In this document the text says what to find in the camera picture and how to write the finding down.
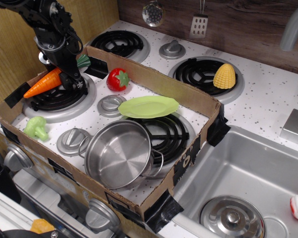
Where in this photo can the cardboard fence with black tape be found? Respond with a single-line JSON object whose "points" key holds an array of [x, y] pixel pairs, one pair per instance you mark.
{"points": [[159, 207]]}

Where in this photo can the hanging silver slotted spatula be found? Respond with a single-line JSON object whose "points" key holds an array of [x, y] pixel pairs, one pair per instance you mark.
{"points": [[199, 23]]}

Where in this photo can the steel pot lid in sink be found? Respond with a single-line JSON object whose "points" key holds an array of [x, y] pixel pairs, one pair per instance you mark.
{"points": [[232, 217]]}

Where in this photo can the orange object bottom left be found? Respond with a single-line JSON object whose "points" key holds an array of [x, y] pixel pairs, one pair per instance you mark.
{"points": [[40, 226]]}

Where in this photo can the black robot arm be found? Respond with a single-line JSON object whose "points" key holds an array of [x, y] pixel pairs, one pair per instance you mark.
{"points": [[55, 38]]}

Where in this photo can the green toy broccoli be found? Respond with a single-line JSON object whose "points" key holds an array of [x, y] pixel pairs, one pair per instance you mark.
{"points": [[36, 128]]}

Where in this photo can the silver knob near plate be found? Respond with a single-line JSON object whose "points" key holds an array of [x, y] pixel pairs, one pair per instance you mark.
{"points": [[108, 106]]}

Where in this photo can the stainless steel pot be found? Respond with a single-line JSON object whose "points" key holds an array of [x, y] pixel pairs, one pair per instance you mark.
{"points": [[120, 155]]}

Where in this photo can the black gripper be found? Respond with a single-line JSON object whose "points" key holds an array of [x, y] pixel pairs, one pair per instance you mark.
{"points": [[62, 54]]}

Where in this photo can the red toy strawberry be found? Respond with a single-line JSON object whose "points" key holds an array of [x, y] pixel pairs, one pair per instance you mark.
{"points": [[118, 80]]}

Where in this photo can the hanging silver strainer spoon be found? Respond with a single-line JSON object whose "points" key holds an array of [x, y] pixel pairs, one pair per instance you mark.
{"points": [[153, 13]]}

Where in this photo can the stainless steel sink basin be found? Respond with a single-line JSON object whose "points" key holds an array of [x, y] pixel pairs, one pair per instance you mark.
{"points": [[244, 165]]}

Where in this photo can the orange toy carrot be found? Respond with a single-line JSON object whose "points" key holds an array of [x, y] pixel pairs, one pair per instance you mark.
{"points": [[52, 79]]}

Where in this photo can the silver knob near pot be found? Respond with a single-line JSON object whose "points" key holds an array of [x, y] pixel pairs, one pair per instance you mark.
{"points": [[73, 142]]}

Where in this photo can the front left black burner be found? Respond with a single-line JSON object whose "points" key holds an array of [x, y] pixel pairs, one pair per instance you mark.
{"points": [[59, 104]]}

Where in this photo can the yellow toy corn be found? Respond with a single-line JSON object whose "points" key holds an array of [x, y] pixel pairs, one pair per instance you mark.
{"points": [[225, 77]]}

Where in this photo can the silver front knob left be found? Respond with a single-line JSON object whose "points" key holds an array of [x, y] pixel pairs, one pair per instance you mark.
{"points": [[16, 159]]}

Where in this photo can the silver knob back centre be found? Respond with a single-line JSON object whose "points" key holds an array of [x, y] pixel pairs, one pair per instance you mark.
{"points": [[172, 51]]}

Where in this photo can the black burner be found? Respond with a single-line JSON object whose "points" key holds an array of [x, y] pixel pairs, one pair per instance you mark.
{"points": [[127, 44], [169, 136], [200, 71], [59, 104]]}

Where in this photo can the grey faucet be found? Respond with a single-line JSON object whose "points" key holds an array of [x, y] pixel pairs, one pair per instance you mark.
{"points": [[290, 33]]}

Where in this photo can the front right black burner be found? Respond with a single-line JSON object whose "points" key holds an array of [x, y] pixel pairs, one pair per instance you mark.
{"points": [[169, 136]]}

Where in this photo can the silver front knob right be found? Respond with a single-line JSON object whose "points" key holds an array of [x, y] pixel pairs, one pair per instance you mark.
{"points": [[100, 217]]}

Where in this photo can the light green plastic plate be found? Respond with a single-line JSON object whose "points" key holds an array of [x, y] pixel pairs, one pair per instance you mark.
{"points": [[148, 107]]}

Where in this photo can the back right black burner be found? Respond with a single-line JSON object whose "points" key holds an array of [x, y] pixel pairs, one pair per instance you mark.
{"points": [[200, 71]]}

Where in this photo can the back left black burner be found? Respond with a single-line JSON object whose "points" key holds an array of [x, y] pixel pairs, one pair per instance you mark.
{"points": [[127, 44]]}

